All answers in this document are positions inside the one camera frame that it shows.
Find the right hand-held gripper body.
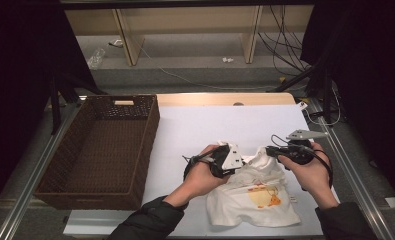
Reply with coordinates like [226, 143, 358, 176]
[277, 128, 330, 167]

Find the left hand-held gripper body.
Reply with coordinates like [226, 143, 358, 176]
[209, 142, 245, 180]

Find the white baby shirt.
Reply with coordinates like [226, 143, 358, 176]
[205, 145, 302, 229]

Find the brown wicker basket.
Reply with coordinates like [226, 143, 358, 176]
[33, 94, 161, 212]

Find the person's left hand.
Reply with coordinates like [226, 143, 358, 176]
[183, 143, 232, 202]

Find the person's right hand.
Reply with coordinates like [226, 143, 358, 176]
[277, 141, 333, 205]

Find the black metal stand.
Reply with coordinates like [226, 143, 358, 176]
[266, 63, 336, 125]
[49, 71, 108, 136]

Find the black curtain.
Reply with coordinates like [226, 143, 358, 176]
[299, 0, 395, 214]
[0, 0, 99, 219]

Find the light wooden desk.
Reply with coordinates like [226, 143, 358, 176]
[64, 4, 314, 67]

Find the clear plastic wrapper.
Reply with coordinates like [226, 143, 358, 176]
[86, 48, 107, 70]

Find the thin white plug cable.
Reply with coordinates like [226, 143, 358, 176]
[303, 81, 343, 128]

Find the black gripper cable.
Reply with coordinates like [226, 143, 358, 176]
[181, 145, 220, 182]
[270, 133, 335, 188]

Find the aluminium rail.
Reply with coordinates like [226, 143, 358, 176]
[0, 101, 83, 240]
[305, 97, 395, 240]

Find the bundle of black cables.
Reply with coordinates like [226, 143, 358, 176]
[256, 4, 314, 78]

